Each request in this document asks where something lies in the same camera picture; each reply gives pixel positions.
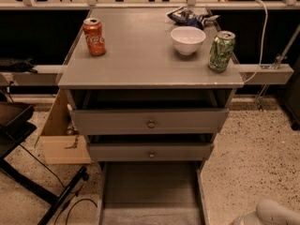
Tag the grey bottom drawer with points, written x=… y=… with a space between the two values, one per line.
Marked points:
x=152 y=193

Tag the grey drawer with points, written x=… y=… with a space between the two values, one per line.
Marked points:
x=153 y=147
x=146 y=111
x=152 y=193

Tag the grey drawer cabinet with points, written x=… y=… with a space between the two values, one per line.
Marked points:
x=140 y=55

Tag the grey top drawer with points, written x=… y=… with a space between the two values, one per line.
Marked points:
x=146 y=111

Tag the grey middle drawer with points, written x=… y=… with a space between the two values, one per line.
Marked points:
x=153 y=147

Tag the white ceramic bowl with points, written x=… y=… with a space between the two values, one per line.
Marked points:
x=187 y=40

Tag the orange coca-cola can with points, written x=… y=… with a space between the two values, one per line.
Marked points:
x=92 y=28

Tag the green soda can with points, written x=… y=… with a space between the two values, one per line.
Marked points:
x=221 y=51

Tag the blue chip bag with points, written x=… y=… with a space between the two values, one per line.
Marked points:
x=186 y=17

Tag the cardboard box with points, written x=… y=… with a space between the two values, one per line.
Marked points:
x=60 y=141

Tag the metal railing frame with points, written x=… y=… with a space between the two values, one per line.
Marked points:
x=93 y=4

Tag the black bag on rail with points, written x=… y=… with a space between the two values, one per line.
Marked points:
x=16 y=65

